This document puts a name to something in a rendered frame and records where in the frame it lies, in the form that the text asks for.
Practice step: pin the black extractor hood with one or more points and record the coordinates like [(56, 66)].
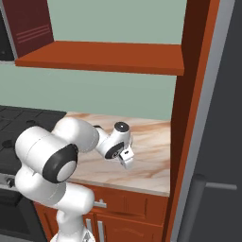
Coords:
[(4, 41)]

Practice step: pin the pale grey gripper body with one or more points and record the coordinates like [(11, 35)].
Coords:
[(128, 162)]

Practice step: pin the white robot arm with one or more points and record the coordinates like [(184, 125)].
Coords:
[(47, 154)]

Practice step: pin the orange tall side panel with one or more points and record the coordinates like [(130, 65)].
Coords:
[(186, 110)]

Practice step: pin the grey fridge door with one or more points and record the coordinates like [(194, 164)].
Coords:
[(220, 110)]

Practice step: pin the black hob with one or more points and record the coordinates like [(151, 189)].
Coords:
[(19, 123)]

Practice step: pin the black oven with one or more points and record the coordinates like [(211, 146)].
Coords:
[(15, 217)]

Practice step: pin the dark red wall cupboard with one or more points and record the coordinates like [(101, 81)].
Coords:
[(30, 25)]

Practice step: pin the black oven knob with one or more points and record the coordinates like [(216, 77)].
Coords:
[(10, 182)]

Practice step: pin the orange drawer front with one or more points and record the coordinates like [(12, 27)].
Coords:
[(135, 203)]

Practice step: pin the orange cupboard door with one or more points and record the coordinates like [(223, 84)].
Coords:
[(132, 231), (47, 220)]

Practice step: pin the orange wooden wall shelf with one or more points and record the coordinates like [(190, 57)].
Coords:
[(104, 58)]

